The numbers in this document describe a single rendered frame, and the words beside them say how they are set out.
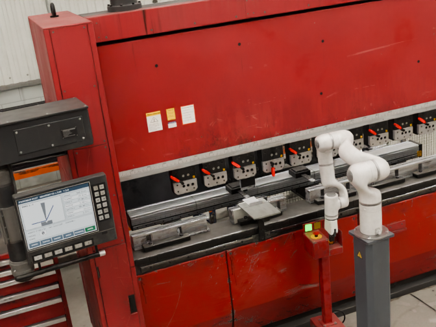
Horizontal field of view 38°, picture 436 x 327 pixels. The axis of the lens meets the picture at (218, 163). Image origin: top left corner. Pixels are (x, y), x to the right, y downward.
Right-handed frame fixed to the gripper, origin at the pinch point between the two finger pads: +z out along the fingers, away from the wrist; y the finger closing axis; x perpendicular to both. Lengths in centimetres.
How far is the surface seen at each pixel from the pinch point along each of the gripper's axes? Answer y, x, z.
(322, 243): 5.6, -8.8, -1.5
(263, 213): -7.2, -42.6, -24.6
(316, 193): -32.1, 5.1, -16.4
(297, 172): -55, 1, -23
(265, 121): -33, -28, -74
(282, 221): -16.7, -26.4, -10.1
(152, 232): -23, -110, -20
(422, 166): -39, 91, -15
